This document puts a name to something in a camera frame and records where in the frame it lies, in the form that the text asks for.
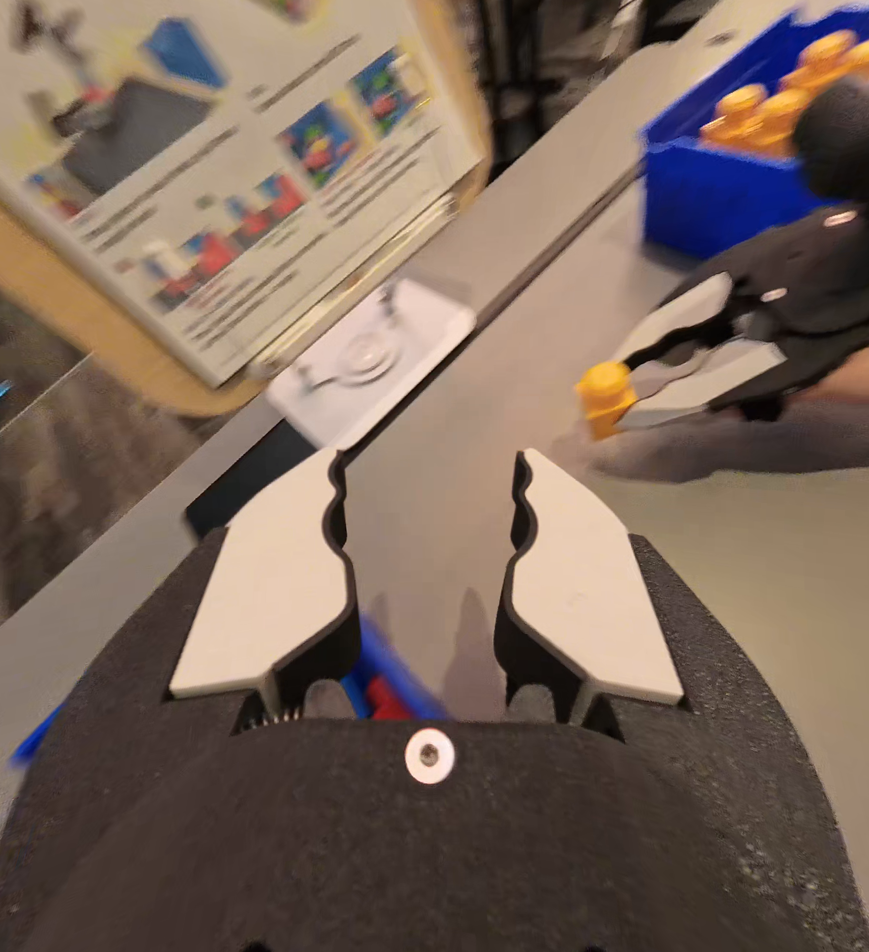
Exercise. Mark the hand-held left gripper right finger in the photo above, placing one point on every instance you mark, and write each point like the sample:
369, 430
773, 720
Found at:
583, 595

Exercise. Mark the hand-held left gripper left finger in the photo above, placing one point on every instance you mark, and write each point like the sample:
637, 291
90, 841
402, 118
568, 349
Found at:
271, 587

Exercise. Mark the white stand base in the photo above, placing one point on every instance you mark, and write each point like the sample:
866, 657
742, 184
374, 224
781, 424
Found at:
404, 327

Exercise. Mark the red mega block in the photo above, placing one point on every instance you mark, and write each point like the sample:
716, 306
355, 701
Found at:
384, 695

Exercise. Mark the wooden instruction board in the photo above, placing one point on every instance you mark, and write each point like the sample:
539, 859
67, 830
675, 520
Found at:
181, 186

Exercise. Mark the blue plastic bin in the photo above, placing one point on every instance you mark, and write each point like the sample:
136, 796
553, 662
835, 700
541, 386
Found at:
397, 677
702, 201

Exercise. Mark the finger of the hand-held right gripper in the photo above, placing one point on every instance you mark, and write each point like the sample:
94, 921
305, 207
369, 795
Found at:
732, 372
687, 305

